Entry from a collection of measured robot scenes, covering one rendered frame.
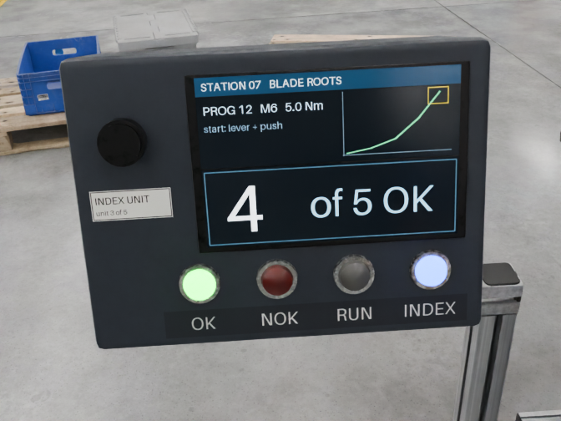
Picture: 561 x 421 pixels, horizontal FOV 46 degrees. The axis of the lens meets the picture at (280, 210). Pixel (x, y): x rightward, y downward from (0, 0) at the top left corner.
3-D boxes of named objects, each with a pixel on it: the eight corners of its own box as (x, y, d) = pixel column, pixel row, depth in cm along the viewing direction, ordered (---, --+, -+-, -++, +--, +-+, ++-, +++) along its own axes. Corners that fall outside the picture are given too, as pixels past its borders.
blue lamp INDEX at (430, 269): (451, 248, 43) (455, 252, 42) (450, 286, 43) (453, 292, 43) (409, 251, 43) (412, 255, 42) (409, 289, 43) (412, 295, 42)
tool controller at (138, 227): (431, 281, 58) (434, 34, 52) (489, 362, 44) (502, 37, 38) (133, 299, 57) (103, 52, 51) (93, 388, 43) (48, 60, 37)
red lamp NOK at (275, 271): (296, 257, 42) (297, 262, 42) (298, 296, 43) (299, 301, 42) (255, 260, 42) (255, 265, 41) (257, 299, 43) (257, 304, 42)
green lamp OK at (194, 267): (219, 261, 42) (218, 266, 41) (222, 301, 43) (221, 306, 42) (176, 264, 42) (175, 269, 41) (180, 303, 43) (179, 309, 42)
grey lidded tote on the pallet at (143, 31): (191, 62, 399) (185, 7, 382) (206, 95, 348) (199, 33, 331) (121, 70, 390) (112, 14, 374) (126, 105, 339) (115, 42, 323)
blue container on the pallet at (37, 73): (105, 72, 389) (98, 34, 378) (107, 108, 338) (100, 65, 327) (33, 80, 381) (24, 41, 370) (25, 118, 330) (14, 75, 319)
